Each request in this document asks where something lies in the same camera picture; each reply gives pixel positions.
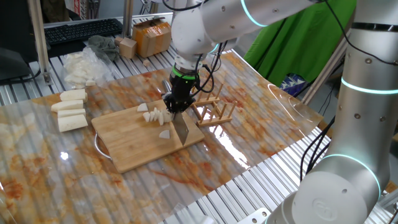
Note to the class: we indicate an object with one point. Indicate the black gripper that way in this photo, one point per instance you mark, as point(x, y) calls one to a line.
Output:
point(182, 93)

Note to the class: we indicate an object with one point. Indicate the steel cleaver knife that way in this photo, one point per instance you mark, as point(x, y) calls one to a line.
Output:
point(182, 129)

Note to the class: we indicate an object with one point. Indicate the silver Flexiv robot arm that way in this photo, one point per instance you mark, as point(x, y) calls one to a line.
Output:
point(357, 124)

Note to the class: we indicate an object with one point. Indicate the small white radish bit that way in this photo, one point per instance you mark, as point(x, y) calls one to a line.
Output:
point(90, 83)

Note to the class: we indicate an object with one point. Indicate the plastic bag of radish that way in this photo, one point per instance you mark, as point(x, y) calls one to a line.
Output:
point(81, 68)

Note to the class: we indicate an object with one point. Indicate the white radish chunk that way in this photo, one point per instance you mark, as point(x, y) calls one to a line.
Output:
point(71, 113)
point(71, 123)
point(73, 95)
point(66, 105)

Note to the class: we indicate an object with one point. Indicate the wooden peg knife rack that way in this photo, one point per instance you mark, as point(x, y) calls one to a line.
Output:
point(214, 119)

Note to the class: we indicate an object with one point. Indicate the tiny tan block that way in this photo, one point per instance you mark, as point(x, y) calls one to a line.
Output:
point(146, 62)

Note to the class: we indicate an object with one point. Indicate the wooden cutting board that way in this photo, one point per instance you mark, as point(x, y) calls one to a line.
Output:
point(130, 149)

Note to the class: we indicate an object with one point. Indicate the taped cardboard box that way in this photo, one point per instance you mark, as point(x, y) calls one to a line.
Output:
point(152, 39)

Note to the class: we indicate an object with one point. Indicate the small wooden block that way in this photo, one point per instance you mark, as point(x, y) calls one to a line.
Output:
point(127, 48)

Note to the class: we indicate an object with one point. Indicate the small tan block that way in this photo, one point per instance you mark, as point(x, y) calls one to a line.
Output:
point(118, 41)

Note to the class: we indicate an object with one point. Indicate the grey green rag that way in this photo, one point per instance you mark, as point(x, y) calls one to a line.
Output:
point(104, 45)

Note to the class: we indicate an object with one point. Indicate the blue white patterned bag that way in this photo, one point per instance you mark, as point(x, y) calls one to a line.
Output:
point(292, 85)

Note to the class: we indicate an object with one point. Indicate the black keyboard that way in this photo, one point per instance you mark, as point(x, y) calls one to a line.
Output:
point(81, 31)

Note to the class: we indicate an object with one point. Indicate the green cloth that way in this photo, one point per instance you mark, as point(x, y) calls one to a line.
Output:
point(295, 49)

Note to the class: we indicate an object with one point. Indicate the marble pattern table mat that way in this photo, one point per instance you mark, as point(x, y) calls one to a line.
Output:
point(46, 186)

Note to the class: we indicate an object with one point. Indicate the black computer monitor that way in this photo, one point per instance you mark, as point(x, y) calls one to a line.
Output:
point(15, 25)

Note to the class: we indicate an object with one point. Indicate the aluminium frame post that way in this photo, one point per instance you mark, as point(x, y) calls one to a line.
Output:
point(38, 37)
point(127, 18)
point(321, 76)

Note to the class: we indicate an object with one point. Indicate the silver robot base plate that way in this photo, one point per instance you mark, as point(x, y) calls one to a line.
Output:
point(255, 216)

